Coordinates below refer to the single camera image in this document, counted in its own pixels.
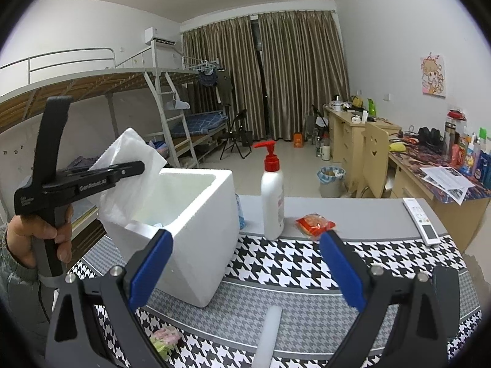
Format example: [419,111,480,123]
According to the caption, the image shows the green tissue packet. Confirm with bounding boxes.
[150,326,181,359]

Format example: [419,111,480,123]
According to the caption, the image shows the white paper tissue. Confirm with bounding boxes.
[87,127,169,231]

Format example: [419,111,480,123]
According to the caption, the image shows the white foam tube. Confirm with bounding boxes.
[251,306,282,368]

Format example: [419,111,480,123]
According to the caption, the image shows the blue surgical face mask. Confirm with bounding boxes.
[235,194,246,231]

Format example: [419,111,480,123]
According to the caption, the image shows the person's left hand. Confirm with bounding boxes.
[5,204,75,269]

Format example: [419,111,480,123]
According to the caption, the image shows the blue plaid quilt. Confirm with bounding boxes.
[67,156,99,170]

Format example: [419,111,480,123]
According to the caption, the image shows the houndstooth table cloth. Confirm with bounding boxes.
[71,234,482,367]

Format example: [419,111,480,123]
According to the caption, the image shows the white remote control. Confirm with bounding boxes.
[402,198,440,247]

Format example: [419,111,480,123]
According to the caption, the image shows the red snack packet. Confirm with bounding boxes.
[296,213,336,241]

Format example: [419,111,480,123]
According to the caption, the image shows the white styrofoam box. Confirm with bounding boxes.
[102,169,239,308]

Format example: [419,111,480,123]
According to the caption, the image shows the blue waste basket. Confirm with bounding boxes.
[317,166,345,198]

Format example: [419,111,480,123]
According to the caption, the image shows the wooden smiley chair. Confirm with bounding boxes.
[357,123,389,198]

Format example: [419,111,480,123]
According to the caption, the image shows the wooden desk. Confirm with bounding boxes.
[324,105,490,252]

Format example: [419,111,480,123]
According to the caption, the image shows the printed paper sheet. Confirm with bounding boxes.
[420,166,474,204]

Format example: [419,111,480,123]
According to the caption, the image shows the white metal bunk bed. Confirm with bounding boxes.
[0,40,235,239]

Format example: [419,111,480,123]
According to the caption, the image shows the white pump lotion bottle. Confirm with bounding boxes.
[254,140,284,241]

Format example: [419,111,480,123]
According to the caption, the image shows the blue gift bag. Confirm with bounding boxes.
[474,151,490,187]

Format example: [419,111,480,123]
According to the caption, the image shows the orange box on floor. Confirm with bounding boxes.
[293,133,304,148]

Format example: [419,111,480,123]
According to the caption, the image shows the white air conditioner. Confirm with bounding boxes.
[144,28,176,47]

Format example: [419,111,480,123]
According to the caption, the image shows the black folding chair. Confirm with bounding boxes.
[220,109,252,159]

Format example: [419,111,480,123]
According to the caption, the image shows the brown curtains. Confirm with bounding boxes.
[183,11,350,140]

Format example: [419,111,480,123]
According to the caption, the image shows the cartoon girl wall poster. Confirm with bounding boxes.
[420,53,446,98]

